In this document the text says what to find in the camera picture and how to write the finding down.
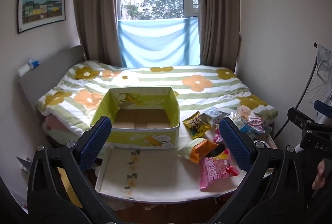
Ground dark green snack packet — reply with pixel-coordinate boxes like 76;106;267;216
207;145;227;158

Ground framed wall picture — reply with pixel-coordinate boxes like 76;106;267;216
17;0;66;34

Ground light blue cloth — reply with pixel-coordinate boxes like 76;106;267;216
118;17;202;69

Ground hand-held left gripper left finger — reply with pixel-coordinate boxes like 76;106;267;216
27;116;122;224

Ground pink pillow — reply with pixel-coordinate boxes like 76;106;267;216
43;114;91;148

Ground yellow-green bear print cardboard box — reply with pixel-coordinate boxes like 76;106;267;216
90;87;182;200

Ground wire clothes hangers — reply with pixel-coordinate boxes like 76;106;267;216
306;43;332;105

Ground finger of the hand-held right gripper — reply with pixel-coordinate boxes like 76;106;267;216
287;108;315;133
314;100;332;117

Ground bright pink snack packet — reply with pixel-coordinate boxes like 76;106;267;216
200;149;240;192

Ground black cable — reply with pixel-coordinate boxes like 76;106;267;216
274;56;320;137

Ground person's right hand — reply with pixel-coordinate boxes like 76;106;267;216
312;159;329;190

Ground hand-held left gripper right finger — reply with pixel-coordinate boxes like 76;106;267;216
207;117;305;224

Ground orange and cream snack packet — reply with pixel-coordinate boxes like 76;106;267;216
178;138;221;164

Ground striped floral blanket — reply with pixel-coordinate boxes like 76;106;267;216
36;60;278;136

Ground gold chocolate snack packet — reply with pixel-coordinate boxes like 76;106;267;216
182;111;212;139

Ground crumpled paper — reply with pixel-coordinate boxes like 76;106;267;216
16;156;33;171

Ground grey bed headboard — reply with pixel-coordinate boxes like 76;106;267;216
19;45;87;117

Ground clear waffle packet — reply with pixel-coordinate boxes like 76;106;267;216
235;107;253;122

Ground grey-blue snack packet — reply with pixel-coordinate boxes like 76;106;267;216
200;107;230;127

